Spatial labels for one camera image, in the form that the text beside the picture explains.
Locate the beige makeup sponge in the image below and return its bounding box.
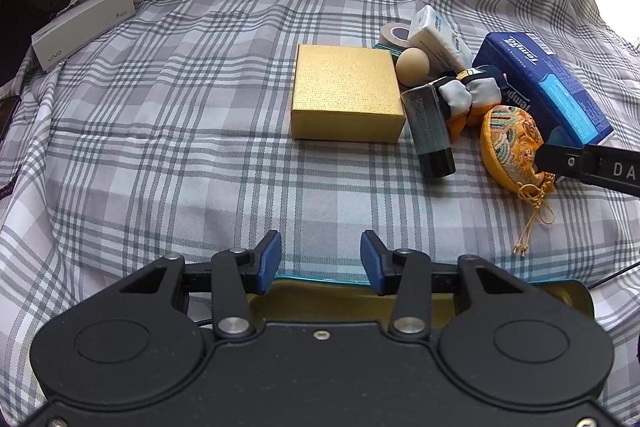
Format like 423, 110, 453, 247
396, 48, 431, 88

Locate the large blue tissue pack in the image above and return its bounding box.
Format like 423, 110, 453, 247
472, 32, 617, 184

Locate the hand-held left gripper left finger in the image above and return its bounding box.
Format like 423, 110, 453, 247
117, 230, 283, 340

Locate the grey plaid bed sheet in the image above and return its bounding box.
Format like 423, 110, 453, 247
0, 0, 640, 408

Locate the brown tape roll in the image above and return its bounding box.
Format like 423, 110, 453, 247
377, 23, 413, 58

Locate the black white orange plush toy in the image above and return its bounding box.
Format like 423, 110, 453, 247
432, 64, 508, 142

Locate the white tissue packet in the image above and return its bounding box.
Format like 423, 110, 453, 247
407, 5, 473, 75

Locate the black cable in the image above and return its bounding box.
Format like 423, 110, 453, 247
192, 259, 640, 330

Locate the dark cosmetic bottle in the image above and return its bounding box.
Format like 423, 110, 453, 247
400, 83, 457, 180

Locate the teal tin tray gold inside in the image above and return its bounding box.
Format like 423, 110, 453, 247
247, 274, 597, 333

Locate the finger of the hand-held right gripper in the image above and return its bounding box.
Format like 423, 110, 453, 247
534, 142, 640, 198

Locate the white phone box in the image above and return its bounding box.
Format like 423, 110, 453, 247
31, 0, 137, 74

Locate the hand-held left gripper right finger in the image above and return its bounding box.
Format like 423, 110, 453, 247
361, 230, 533, 340

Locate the orange embroidered pouch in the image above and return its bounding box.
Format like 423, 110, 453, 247
480, 104, 557, 255

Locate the gold cardboard box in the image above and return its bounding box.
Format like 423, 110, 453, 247
290, 43, 407, 142

